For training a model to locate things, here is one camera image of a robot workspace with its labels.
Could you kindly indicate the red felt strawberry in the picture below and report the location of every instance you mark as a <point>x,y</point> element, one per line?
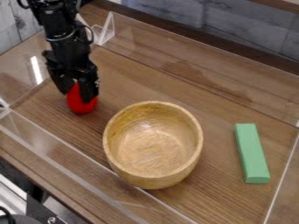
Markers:
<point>74,103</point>

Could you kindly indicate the black metal bracket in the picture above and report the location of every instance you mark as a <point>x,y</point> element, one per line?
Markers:
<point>37,211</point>

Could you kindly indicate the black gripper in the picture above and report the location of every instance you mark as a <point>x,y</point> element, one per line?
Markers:
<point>68,64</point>

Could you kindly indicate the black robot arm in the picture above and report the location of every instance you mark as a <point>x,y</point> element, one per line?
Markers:
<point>56,17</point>

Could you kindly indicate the green rectangular block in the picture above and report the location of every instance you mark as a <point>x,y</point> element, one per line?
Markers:
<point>252,158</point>

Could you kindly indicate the wooden bowl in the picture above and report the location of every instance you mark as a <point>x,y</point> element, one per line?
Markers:
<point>152,142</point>

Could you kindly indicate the clear acrylic tray enclosure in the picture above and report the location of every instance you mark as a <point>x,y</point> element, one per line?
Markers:
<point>150,65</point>

